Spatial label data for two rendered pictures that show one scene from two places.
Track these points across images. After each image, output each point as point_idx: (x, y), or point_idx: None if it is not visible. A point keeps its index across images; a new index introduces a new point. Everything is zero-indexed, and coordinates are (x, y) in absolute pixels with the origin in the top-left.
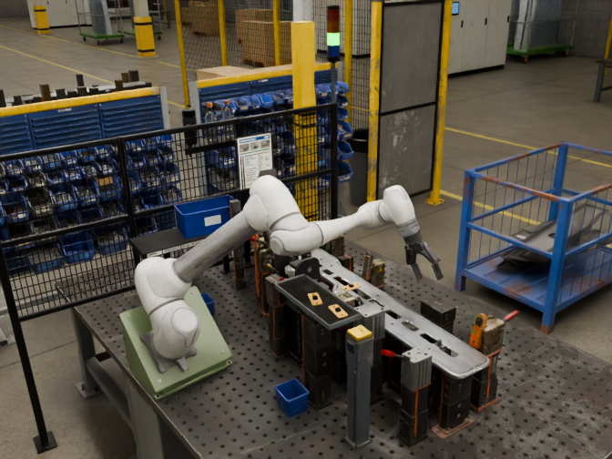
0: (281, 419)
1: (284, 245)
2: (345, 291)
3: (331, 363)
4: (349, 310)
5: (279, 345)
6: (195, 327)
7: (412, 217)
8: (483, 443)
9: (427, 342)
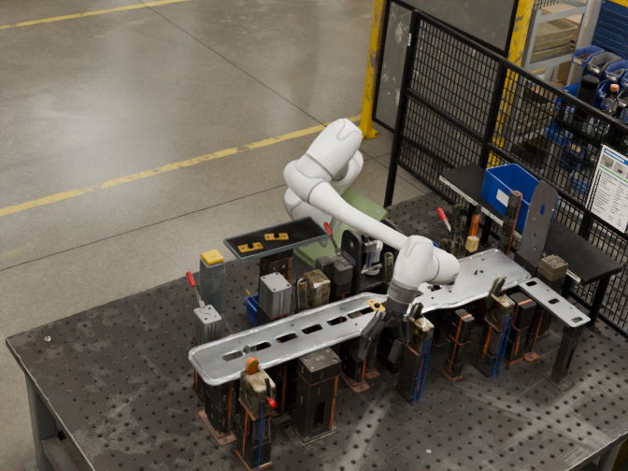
0: (246, 311)
1: (284, 171)
2: (364, 301)
3: None
4: (251, 254)
5: None
6: (292, 205)
7: (397, 278)
8: (186, 443)
9: (250, 343)
